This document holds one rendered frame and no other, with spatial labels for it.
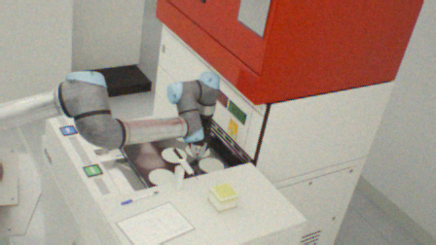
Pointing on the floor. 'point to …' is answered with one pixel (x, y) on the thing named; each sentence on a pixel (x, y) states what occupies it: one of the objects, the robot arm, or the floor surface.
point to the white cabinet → (62, 208)
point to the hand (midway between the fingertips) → (197, 157)
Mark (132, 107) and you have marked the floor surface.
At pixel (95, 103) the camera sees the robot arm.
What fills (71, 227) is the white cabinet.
